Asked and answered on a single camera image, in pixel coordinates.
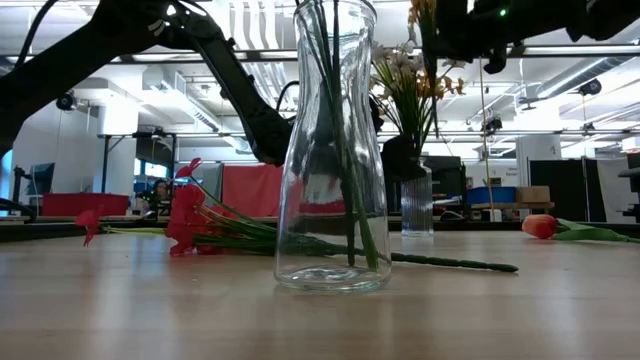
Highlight yellow flower bunch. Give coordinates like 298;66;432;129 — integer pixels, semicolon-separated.
399;74;467;161
407;0;444;139

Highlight red flower bunch thick stem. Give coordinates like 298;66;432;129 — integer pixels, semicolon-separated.
102;157;520;275

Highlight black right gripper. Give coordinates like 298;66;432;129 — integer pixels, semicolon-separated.
432;0;531;76

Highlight thin hanging cable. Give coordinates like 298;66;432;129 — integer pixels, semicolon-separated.
478;59;496;211

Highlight ceiling light strip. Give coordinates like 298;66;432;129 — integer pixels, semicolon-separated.
130;52;204;63

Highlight small ribbed glass vase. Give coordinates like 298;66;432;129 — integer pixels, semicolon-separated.
399;157;435;239

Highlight black office chair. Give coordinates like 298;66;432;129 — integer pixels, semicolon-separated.
618;152;640;224

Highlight orange tulip green stem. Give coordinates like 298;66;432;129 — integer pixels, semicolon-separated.
521;213;640;245

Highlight white air duct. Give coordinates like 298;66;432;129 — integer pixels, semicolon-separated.
142;67;221;132

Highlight black partition panel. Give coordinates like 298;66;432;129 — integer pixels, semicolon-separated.
529;158;609;224

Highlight cardboard box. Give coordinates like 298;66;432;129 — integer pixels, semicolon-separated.
517;185;552;204

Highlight large clear glass vase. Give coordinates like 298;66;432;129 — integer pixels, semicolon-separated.
273;0;393;295

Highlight fallen red petal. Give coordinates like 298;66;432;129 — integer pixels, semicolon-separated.
74;207;105;249

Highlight red storage bin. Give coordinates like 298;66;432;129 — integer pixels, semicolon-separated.
42;193;130;217

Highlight red partition panel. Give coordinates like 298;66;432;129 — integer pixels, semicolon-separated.
222;163;346;219

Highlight hanging black screen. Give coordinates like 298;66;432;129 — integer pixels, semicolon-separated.
134;133;176;166

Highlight dark desk monitor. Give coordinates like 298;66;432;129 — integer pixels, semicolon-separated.
29;163;56;197

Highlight blue storage bin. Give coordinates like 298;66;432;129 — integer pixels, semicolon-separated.
467;186;518;205

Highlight wooden shelf board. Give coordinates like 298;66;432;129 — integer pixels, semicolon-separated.
469;201;555;211

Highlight white column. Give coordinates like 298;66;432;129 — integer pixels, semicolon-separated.
514;134;562;189

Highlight black metal table frame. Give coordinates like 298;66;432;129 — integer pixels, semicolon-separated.
0;219;640;245

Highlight red flower spray thin stems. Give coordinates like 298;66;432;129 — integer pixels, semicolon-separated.
299;0;381;274

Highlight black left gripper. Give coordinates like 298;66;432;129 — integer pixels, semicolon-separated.
293;94;430;183

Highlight person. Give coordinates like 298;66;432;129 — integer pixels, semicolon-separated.
149;178;171;209

